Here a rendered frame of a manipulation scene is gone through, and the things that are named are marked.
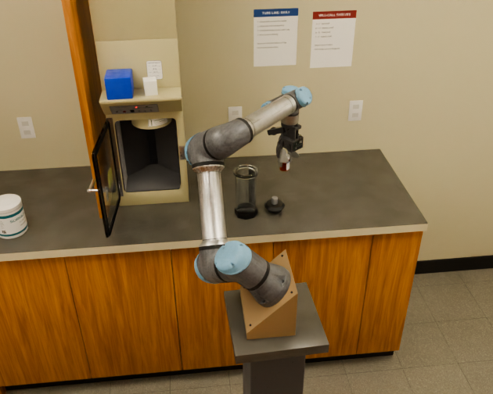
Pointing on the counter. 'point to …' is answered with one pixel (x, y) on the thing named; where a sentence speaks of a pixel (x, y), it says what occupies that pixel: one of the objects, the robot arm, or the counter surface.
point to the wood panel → (85, 72)
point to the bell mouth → (151, 123)
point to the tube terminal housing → (106, 51)
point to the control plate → (134, 109)
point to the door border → (100, 188)
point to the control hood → (173, 103)
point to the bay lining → (146, 148)
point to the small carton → (150, 86)
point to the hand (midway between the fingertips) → (284, 162)
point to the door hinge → (116, 155)
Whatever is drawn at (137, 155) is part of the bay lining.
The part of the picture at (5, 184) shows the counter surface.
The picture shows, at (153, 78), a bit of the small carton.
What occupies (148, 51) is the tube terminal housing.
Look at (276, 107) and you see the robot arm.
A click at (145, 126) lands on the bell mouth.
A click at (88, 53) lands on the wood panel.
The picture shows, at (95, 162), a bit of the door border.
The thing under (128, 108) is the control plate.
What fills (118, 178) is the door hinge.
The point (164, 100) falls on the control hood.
